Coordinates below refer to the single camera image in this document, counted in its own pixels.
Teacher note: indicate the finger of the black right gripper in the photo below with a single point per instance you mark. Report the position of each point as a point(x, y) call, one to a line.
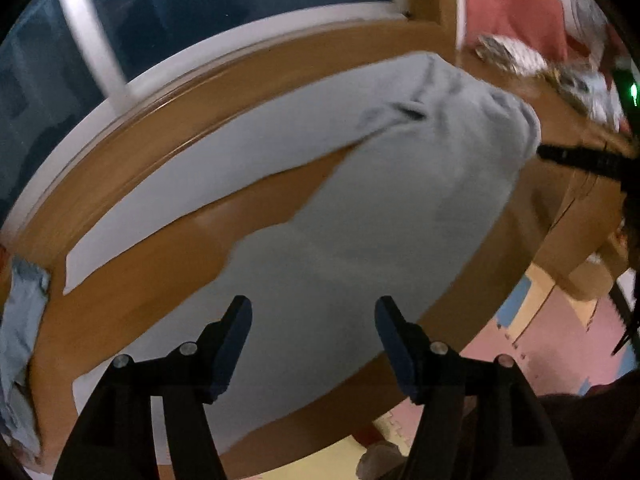
point(602, 163)

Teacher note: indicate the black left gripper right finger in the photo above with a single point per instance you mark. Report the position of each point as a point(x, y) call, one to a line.
point(480, 420)

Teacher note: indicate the pink white curtain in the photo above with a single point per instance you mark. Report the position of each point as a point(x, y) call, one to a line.
point(557, 29)

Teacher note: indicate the patterned folded cloth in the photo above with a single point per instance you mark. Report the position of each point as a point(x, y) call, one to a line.
point(579, 84)

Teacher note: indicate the light blue denim garment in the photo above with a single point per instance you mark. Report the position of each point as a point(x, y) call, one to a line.
point(20, 321)

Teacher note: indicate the grey knit sweater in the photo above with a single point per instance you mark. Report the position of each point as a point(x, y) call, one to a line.
point(434, 155)

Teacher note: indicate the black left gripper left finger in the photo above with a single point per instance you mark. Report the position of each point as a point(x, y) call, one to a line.
point(113, 435)

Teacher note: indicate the white framed window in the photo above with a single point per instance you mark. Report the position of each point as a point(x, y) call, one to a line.
point(71, 69)

